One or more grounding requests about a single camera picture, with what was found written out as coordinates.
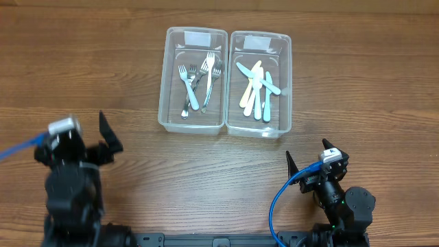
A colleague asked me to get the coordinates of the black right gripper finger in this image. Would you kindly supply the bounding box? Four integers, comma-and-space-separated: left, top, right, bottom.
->
285, 151, 299, 185
322, 139, 349, 161

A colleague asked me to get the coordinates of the pale green plastic knife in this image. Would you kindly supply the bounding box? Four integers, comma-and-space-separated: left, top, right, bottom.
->
263, 71, 272, 123

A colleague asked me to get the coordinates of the yellow plastic knife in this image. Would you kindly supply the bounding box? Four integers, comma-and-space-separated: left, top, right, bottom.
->
239, 60, 261, 108

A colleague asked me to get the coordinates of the light blue plastic knife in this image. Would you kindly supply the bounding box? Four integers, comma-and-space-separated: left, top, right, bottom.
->
253, 67, 263, 120

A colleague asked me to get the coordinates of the grey white plastic knife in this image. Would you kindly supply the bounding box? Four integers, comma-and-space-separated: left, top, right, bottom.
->
235, 61, 282, 96

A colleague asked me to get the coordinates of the silver metal fork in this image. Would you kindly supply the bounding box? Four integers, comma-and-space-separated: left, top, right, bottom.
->
181, 64, 197, 119
201, 59, 222, 113

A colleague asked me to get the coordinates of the white plastic fork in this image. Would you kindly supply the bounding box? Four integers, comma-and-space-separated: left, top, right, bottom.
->
206, 51, 215, 91

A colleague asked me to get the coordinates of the black handled metal fork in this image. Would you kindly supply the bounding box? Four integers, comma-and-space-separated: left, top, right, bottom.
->
191, 60, 209, 91

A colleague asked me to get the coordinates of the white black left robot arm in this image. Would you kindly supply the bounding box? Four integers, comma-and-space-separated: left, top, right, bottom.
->
34, 130, 138, 247

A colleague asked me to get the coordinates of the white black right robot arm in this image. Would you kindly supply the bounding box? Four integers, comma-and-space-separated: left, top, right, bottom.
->
110, 139, 376, 247

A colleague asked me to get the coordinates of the left clear plastic container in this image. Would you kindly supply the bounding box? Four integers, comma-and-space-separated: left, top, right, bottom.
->
158, 27, 228, 134

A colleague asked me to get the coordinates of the clear plastic container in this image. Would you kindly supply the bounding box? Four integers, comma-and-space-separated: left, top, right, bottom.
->
225, 30, 292, 139
158, 27, 228, 134

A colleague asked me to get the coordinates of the right clear plastic container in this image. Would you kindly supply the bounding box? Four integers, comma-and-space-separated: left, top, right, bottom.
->
225, 30, 292, 139

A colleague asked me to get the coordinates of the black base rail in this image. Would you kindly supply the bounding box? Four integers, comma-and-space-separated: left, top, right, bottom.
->
132, 231, 371, 247

